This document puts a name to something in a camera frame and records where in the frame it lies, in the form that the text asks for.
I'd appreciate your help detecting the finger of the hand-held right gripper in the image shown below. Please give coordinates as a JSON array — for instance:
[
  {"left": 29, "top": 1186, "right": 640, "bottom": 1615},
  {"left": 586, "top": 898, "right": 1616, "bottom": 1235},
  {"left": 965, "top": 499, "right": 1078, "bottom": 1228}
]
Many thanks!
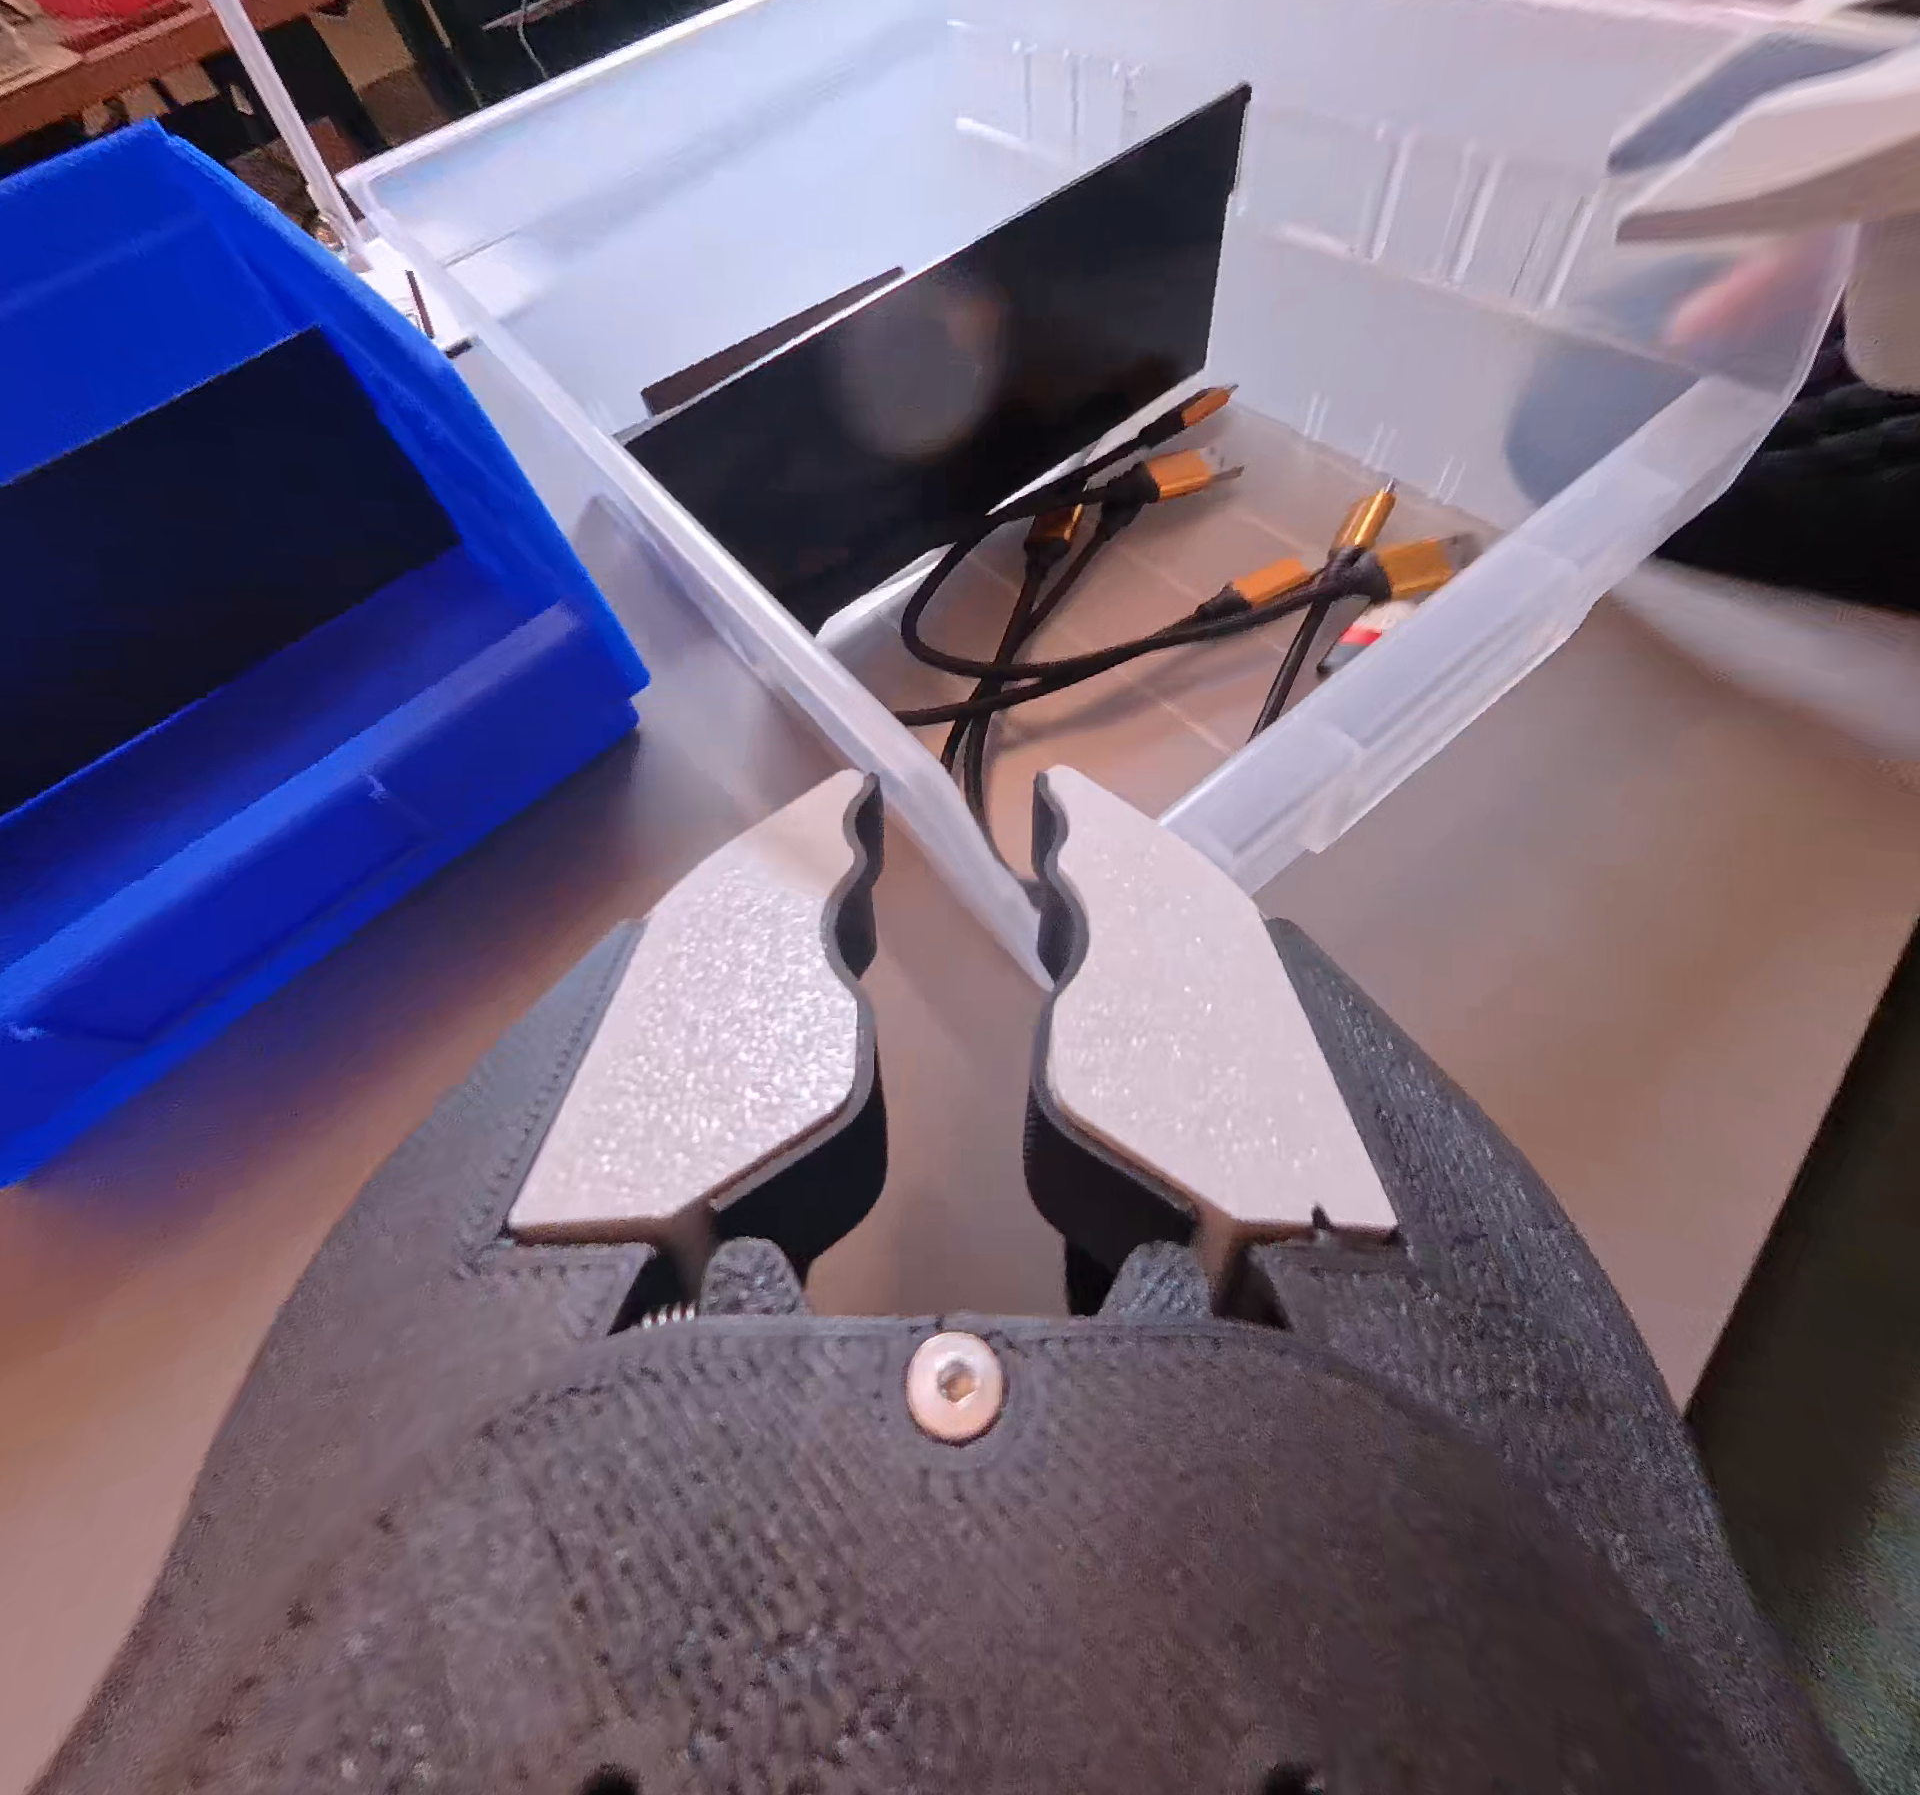
[
  {"left": 1605, "top": 0, "right": 1920, "bottom": 174},
  {"left": 1613, "top": 57, "right": 1920, "bottom": 242}
]

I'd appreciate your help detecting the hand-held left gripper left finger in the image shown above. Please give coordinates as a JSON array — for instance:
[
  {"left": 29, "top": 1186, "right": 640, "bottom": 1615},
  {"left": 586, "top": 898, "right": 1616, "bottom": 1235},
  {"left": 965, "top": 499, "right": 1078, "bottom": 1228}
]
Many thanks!
[{"left": 506, "top": 768, "right": 890, "bottom": 1248}]

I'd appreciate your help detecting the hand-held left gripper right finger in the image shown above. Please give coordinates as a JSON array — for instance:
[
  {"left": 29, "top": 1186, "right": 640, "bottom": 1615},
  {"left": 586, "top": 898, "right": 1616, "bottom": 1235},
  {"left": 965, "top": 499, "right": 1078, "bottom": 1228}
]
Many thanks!
[{"left": 1025, "top": 766, "right": 1404, "bottom": 1252}]

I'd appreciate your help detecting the black usb cable red plug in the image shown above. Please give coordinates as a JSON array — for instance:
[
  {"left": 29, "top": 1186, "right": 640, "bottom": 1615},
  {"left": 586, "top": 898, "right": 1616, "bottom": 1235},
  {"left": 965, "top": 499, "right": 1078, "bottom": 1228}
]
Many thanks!
[{"left": 1253, "top": 603, "right": 1420, "bottom": 747}]

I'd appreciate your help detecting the blue plastic bin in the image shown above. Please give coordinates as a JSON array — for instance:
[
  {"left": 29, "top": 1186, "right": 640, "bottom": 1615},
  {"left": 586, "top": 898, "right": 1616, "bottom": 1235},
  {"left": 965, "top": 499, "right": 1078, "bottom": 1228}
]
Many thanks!
[{"left": 0, "top": 123, "right": 650, "bottom": 1188}]

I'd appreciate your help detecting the clear plastic bin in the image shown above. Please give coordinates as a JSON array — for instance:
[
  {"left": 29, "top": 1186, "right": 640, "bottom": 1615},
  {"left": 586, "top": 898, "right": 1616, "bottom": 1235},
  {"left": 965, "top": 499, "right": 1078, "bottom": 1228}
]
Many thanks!
[{"left": 337, "top": 0, "right": 1862, "bottom": 986}]

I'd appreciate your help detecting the black divider panel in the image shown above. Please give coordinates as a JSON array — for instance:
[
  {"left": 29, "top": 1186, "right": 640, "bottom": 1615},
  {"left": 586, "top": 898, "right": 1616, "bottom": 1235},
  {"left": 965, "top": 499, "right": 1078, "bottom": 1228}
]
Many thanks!
[
  {"left": 621, "top": 84, "right": 1253, "bottom": 633},
  {"left": 0, "top": 323, "right": 460, "bottom": 813}
]

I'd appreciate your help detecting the wooden desk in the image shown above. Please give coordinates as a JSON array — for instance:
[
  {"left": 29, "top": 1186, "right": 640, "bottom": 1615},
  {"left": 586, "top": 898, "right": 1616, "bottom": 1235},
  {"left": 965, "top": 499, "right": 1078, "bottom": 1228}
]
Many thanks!
[{"left": 0, "top": 0, "right": 398, "bottom": 147}]

